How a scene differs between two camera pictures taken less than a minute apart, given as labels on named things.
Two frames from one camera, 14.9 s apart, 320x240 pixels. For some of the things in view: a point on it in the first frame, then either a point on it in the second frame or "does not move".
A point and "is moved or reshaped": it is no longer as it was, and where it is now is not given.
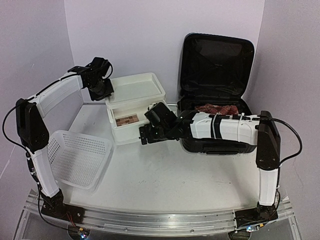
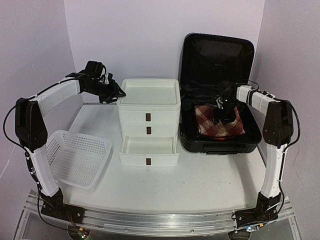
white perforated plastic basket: x=78 y=160 does not move
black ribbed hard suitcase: x=215 y=69 does not move
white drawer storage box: x=132 y=95 is moved or reshaped
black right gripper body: x=162 y=134 to x=227 y=112
